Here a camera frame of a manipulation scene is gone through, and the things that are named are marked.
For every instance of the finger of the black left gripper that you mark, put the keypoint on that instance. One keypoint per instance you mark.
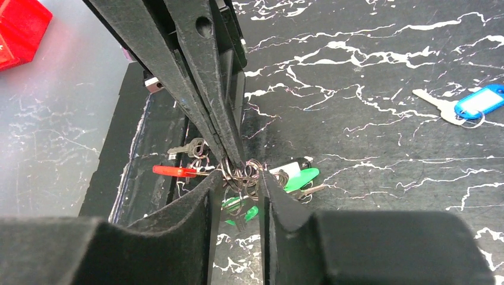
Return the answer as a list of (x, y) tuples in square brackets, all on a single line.
[(211, 42), (146, 29)]

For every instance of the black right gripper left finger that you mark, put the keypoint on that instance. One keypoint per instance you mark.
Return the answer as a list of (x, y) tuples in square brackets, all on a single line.
[(174, 245)]

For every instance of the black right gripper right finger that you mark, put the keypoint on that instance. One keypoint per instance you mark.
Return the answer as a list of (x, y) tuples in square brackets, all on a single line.
[(300, 246)]

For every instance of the key with green tag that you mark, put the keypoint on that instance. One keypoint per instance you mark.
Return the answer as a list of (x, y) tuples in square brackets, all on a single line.
[(295, 186), (238, 211)]

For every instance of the key with black tag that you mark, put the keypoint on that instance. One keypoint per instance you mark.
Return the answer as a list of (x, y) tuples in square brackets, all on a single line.
[(293, 167)]

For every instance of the plain silver key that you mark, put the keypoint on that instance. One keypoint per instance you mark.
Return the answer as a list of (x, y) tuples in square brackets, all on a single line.
[(196, 148)]

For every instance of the red plastic bin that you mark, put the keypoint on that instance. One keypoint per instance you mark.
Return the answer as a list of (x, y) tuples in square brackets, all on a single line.
[(23, 25)]

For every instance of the key with blue tag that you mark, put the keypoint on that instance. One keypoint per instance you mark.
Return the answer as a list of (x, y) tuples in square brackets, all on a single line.
[(469, 112)]

